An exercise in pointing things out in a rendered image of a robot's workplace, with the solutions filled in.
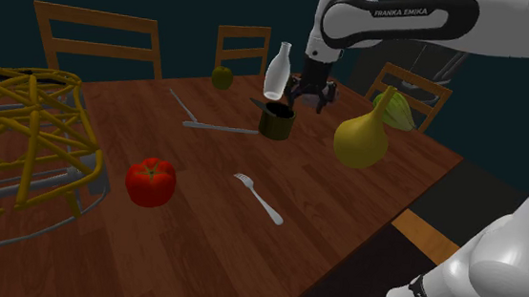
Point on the white bottle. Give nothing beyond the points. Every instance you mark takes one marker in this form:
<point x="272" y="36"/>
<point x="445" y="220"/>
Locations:
<point x="277" y="72"/>

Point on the wide wooden chair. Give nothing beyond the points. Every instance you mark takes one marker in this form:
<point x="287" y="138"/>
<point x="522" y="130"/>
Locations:
<point x="99" y="48"/>

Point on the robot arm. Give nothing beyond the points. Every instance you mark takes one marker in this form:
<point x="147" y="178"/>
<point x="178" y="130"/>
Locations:
<point x="510" y="34"/>

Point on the green ribbed squash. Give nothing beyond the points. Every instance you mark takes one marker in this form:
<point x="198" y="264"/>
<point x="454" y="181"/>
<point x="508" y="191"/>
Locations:
<point x="400" y="113"/>

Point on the narrow wooden chair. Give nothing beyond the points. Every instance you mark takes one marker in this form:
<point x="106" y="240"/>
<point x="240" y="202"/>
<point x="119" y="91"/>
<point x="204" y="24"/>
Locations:
<point x="242" y="52"/>

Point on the grey round object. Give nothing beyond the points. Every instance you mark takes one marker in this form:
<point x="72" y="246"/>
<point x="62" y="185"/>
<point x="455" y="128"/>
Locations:
<point x="332" y="99"/>

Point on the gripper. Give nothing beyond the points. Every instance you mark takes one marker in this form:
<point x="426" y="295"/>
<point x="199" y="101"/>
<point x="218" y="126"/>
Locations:
<point x="316" y="74"/>

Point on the green apple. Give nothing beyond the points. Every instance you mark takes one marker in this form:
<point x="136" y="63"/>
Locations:
<point x="222" y="78"/>

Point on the red tomato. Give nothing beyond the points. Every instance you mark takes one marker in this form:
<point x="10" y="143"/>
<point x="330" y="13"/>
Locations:
<point x="150" y="184"/>

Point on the yellow long-necked gourd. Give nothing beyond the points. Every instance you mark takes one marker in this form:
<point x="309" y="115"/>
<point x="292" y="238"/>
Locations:
<point x="360" y="143"/>

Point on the silver metal tongs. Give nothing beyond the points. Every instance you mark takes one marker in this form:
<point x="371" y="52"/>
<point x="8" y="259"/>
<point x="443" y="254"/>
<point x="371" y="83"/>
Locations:
<point x="214" y="127"/>

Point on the silver fork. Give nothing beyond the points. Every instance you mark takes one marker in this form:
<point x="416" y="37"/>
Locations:
<point x="260" y="201"/>

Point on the wooden dining table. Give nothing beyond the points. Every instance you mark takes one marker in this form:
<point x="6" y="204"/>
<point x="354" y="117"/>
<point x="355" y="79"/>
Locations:
<point x="219" y="257"/>

